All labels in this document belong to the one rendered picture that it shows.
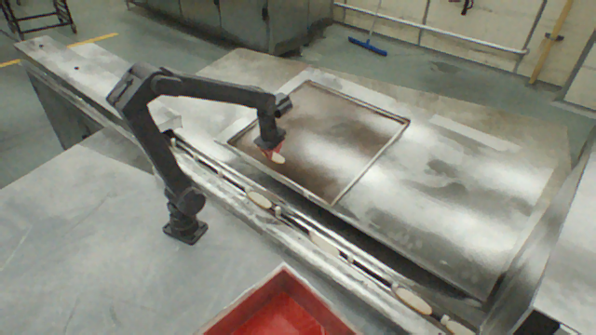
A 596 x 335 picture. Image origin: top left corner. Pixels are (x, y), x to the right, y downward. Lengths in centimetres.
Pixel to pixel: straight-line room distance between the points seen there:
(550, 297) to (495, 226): 65
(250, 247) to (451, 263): 57
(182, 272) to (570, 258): 90
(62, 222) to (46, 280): 22
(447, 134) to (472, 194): 28
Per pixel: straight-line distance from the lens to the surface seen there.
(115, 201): 139
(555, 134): 200
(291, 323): 101
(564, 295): 60
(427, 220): 117
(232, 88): 103
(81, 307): 116
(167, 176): 103
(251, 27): 407
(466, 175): 132
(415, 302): 105
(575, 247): 68
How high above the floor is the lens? 172
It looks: 40 degrees down
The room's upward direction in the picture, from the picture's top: 2 degrees clockwise
